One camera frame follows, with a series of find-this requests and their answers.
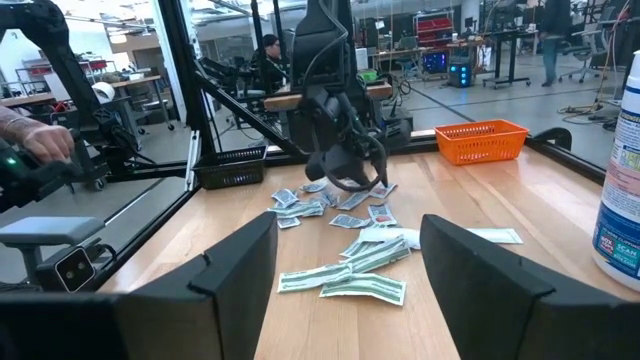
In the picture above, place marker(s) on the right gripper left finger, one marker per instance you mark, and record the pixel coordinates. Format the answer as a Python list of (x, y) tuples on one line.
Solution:
[(250, 280)]

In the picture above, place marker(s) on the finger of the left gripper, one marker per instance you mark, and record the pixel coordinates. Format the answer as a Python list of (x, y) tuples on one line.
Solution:
[(323, 169), (312, 169)]

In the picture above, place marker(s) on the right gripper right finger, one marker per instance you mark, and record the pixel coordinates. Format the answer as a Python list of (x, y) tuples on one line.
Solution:
[(475, 290)]

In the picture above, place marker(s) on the green striped bandage wrapper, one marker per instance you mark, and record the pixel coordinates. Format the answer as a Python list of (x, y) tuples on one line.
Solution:
[(315, 278), (299, 210), (367, 246), (367, 289), (382, 257)]

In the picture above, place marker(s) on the plain white packet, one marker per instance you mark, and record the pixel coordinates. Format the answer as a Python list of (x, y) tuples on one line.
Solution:
[(495, 235)]

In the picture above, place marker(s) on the white packet red print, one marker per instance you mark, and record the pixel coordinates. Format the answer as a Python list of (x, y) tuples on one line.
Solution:
[(382, 190), (382, 214)]

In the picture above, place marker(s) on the large white gauze packet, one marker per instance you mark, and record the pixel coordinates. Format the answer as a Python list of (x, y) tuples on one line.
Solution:
[(390, 234)]

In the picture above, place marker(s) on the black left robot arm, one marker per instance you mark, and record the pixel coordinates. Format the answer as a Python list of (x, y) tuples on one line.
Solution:
[(320, 40)]

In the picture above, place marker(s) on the small white printed packet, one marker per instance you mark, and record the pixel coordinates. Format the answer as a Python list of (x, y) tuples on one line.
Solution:
[(314, 186), (288, 222), (353, 200), (327, 199), (285, 197), (350, 221)]

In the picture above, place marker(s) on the wooden table slab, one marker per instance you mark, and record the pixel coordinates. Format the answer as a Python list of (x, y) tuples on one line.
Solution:
[(280, 101)]

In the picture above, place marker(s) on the black plastic mesh basket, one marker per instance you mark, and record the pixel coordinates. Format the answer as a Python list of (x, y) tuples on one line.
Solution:
[(230, 170)]

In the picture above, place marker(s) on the person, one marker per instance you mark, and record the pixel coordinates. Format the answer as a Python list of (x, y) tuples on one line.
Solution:
[(270, 65), (552, 40)]

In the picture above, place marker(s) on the computer tower blue lights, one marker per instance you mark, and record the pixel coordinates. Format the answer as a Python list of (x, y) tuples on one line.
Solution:
[(460, 75)]

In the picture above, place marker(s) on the red bin shelf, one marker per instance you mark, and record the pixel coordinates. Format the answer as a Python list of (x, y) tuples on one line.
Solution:
[(432, 27)]

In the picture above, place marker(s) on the orange plastic mesh basket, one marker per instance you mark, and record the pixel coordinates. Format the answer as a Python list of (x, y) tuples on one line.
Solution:
[(480, 142)]

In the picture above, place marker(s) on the white wipes canister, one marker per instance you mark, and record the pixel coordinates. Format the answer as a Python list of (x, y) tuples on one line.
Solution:
[(617, 200)]

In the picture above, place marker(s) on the wooden desk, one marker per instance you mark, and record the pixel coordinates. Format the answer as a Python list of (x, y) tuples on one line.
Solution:
[(140, 82)]

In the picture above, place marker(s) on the black desk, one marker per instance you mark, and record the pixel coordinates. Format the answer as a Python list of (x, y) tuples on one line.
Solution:
[(510, 37)]

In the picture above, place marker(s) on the grey padded rest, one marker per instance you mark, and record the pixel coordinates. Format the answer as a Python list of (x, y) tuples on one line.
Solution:
[(50, 230)]

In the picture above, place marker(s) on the white paper roll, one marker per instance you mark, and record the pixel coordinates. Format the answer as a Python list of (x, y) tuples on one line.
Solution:
[(104, 92)]

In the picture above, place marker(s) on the person's hand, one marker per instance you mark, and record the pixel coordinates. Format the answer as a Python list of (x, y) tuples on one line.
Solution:
[(40, 140)]

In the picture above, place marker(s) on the black office chair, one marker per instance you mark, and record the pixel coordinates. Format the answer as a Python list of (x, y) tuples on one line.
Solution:
[(580, 50)]

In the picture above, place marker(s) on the silver metal bracket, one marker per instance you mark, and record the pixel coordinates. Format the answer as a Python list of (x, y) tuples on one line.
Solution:
[(192, 160)]

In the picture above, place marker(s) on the black camera box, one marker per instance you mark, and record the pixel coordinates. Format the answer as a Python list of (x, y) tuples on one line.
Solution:
[(75, 270)]

